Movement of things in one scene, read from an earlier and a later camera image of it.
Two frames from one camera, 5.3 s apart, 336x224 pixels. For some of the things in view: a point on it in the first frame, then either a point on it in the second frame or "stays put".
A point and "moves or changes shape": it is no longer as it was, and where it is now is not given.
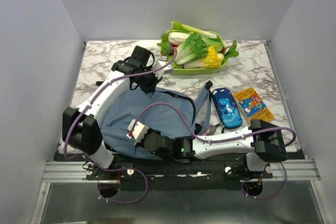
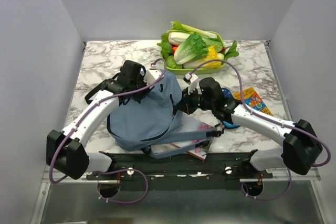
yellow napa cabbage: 211,60 stays put
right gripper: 141,144 → 184,104
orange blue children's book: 253,105 stays put
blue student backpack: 167,113 moves or changes shape
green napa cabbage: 191,49 stays put
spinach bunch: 231,52 stays put
